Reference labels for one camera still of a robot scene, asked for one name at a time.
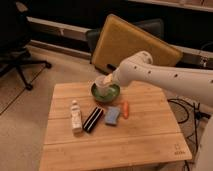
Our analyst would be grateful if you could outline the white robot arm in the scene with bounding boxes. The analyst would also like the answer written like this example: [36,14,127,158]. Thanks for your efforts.
[112,51,213,171]

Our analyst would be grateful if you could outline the white ceramic cup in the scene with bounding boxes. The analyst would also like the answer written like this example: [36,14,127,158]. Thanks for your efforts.
[95,75,112,96]

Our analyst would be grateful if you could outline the green bowl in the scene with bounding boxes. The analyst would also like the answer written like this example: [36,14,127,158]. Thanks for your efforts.
[91,84,120,103]

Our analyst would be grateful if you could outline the blue sponge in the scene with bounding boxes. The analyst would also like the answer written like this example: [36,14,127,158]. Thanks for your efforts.
[105,106,120,125]

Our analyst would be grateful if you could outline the white plastic bottle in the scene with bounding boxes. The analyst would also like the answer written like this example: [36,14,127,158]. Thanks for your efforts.
[71,100,82,133]

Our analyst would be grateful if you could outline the yellow cushion board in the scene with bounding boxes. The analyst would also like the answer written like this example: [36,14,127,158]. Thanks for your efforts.
[92,14,183,73]

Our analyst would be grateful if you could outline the wooden table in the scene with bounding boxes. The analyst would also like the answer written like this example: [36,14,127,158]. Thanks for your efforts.
[39,82,192,171]

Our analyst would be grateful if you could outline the dark chair behind cushion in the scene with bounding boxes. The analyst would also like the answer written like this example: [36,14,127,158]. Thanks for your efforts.
[86,19,164,54]

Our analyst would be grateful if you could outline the black office chair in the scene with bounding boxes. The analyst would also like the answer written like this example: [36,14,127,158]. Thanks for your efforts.
[0,0,52,90]

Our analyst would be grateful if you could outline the black floor cables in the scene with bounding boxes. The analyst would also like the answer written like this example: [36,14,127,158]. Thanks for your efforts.
[167,97,213,171]

